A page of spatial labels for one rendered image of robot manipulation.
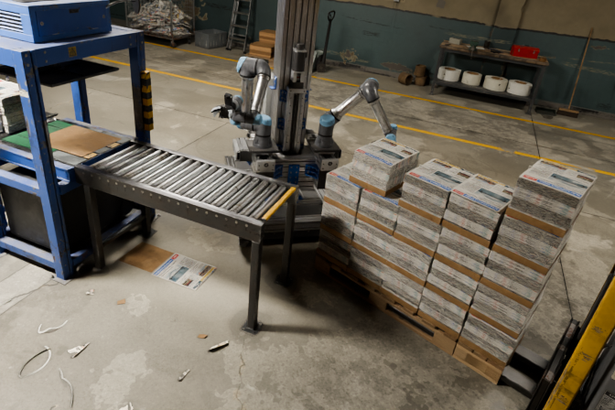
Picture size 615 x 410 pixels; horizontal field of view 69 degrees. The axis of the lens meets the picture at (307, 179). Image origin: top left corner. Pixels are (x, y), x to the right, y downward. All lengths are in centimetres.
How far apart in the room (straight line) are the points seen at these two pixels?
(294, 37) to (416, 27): 618
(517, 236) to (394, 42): 729
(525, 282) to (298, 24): 221
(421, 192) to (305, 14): 152
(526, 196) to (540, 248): 28
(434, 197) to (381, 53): 708
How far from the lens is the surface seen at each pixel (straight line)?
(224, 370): 281
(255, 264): 265
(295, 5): 333
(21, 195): 355
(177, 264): 350
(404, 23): 940
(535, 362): 328
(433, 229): 276
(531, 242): 255
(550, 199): 245
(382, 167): 281
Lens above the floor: 219
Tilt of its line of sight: 27 degrees down
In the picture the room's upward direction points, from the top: 7 degrees clockwise
